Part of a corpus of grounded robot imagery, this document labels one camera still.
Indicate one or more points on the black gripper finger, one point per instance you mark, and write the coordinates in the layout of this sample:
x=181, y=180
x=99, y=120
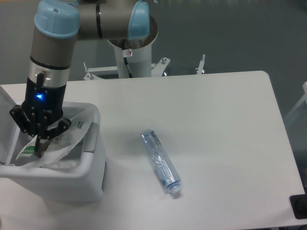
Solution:
x=26, y=123
x=45, y=133

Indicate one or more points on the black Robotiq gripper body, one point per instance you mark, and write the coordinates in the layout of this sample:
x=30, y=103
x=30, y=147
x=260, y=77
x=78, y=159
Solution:
x=43, y=102

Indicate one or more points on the white plastic packaging bag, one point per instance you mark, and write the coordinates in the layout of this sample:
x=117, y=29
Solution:
x=55, y=149

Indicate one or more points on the white trash can lid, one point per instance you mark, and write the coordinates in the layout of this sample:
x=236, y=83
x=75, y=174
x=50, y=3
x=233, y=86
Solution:
x=9, y=131

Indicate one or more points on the crushed clear plastic bottle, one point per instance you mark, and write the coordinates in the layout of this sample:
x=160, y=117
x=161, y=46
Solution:
x=164, y=170

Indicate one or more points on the white trash can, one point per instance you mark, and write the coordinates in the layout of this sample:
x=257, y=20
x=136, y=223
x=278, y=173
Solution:
x=81, y=184

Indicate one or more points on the white frame at right edge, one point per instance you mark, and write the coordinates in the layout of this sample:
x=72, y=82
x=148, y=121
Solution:
x=297, y=109

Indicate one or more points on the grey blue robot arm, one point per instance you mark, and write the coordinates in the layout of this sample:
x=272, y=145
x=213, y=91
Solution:
x=58, y=26

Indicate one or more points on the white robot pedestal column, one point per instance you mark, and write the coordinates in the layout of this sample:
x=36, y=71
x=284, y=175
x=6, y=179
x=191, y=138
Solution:
x=137, y=51

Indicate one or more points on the black device at table edge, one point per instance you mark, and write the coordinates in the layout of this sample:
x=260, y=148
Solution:
x=299, y=206

